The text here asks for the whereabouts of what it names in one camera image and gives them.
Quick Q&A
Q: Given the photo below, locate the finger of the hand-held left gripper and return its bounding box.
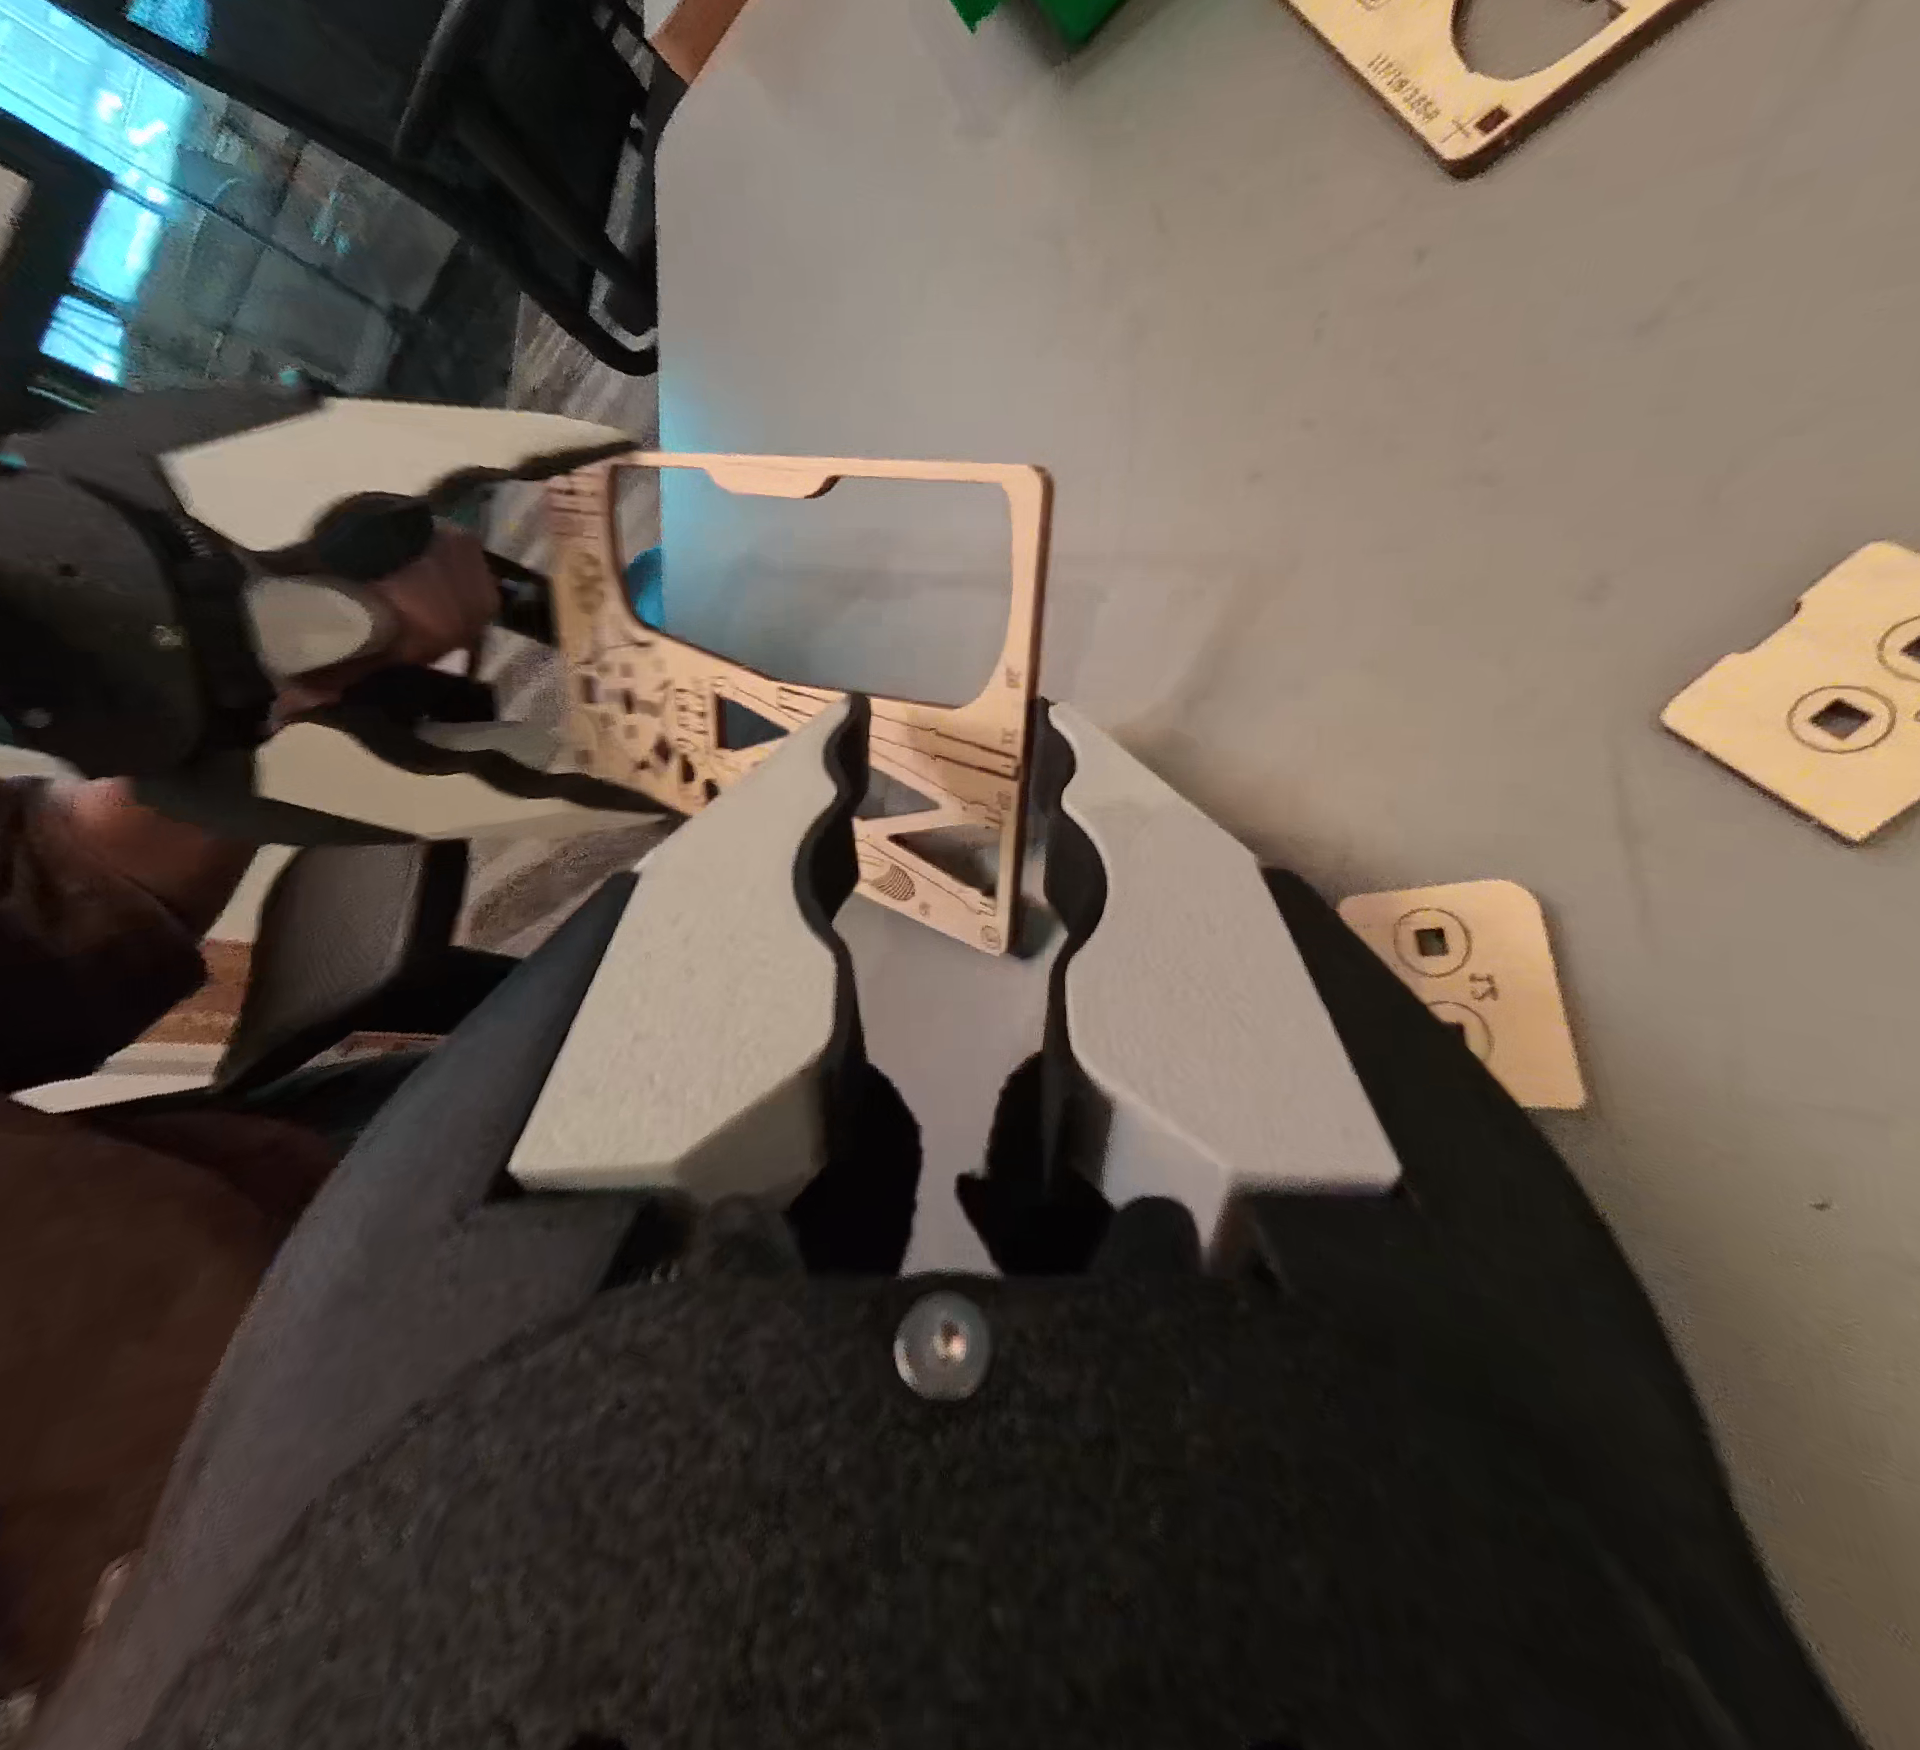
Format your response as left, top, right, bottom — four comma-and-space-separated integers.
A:
156, 391, 643, 573
245, 670, 684, 850

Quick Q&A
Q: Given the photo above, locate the wooden frame sheet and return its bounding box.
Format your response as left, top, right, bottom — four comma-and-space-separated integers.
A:
545, 451, 1055, 960

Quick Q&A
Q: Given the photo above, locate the grey desk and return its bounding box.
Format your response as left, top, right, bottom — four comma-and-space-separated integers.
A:
651, 0, 1920, 1750

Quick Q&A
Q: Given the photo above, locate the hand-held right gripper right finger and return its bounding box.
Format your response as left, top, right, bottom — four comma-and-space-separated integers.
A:
955, 700, 1407, 1208

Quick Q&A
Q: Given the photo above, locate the small wooden piece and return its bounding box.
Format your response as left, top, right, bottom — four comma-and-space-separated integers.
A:
1334, 879, 1590, 1112
1659, 539, 1920, 847

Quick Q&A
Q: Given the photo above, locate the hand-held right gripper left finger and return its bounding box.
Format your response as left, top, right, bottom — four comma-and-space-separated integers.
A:
505, 693, 920, 1208

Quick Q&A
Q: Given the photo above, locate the black office chair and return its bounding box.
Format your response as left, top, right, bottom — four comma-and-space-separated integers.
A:
392, 0, 670, 375

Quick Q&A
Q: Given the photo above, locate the person's left hand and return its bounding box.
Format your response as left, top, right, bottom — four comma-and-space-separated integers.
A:
374, 529, 508, 684

